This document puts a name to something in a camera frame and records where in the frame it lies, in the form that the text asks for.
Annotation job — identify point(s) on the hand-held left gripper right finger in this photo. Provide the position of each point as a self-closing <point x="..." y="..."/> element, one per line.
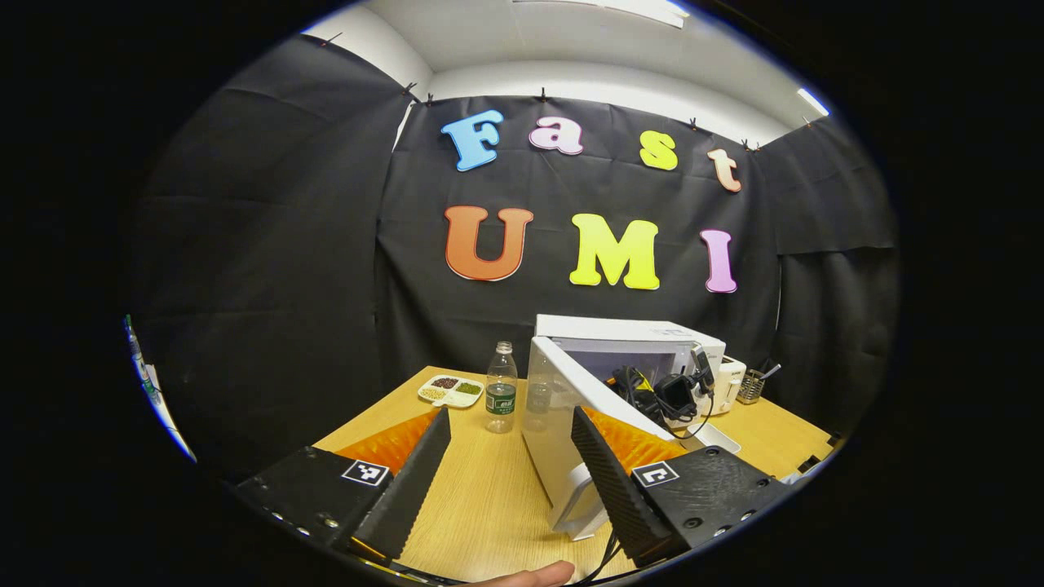
<point x="620" y="497"/>

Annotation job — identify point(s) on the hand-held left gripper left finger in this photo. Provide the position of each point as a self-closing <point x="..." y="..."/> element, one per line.
<point x="408" y="493"/>

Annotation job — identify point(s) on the white microwave oven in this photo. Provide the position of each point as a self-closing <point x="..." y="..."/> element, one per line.
<point x="563" y="408"/>

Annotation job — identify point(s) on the white toaster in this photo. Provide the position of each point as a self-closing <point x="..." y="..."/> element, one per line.
<point x="730" y="379"/>

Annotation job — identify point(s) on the white rectangular dish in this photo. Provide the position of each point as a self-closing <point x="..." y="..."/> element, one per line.
<point x="718" y="439"/>

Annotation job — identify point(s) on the divided plate of beans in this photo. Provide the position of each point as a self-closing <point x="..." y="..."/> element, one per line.
<point x="451" y="391"/>

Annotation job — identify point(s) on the clear plastic water bottle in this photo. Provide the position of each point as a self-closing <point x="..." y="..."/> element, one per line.
<point x="501" y="399"/>

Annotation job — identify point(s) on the black backdrop cloth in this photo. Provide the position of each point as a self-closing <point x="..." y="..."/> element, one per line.
<point x="261" y="285"/>

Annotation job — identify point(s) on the small ceiling light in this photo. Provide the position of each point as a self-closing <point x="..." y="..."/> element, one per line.
<point x="813" y="101"/>

